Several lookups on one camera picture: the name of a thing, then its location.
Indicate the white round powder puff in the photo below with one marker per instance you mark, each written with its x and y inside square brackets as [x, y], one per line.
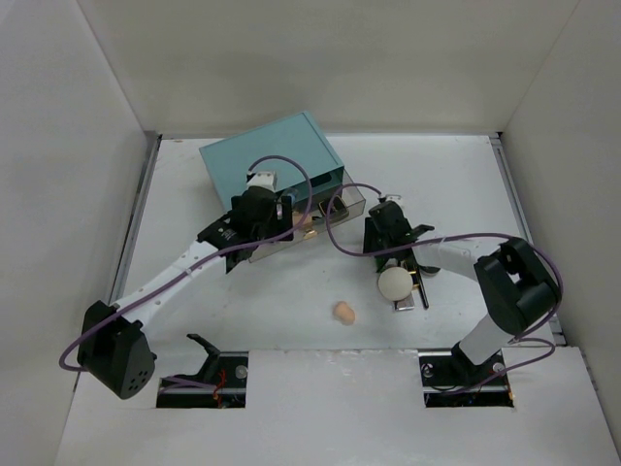
[395, 283]

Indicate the aluminium frame rail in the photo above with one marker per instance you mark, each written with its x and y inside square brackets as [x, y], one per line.
[552, 330]
[133, 226]

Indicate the black gold square compact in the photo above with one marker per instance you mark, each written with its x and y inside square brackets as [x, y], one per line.
[335, 210]

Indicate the aluminium frame rail right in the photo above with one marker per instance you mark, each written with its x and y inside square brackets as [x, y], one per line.
[552, 330]

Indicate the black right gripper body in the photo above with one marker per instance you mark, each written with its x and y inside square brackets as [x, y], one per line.
[375, 242]

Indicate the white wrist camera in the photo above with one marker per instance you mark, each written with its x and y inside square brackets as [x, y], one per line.
[262, 179]
[397, 199]

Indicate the long black fan brush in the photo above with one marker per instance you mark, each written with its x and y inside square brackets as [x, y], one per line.
[422, 291]

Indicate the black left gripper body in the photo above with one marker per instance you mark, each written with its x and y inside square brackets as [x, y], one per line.
[285, 216]

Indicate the black round compact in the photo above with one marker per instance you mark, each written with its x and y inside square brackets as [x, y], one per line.
[429, 271]

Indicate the clear acrylic drawer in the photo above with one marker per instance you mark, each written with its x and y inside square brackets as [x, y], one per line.
[314, 224]

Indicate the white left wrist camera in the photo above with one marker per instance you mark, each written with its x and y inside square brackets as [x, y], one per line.
[262, 179]

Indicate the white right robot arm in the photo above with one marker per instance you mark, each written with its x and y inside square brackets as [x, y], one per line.
[516, 287]

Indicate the aluminium frame rail left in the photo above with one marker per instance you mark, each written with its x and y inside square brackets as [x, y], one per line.
[133, 226]

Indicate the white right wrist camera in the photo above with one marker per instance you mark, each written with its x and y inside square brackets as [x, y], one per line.
[397, 199]

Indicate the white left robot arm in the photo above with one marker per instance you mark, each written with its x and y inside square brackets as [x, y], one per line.
[113, 346]

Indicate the beige makeup sponge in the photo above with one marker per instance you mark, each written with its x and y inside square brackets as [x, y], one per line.
[343, 313]

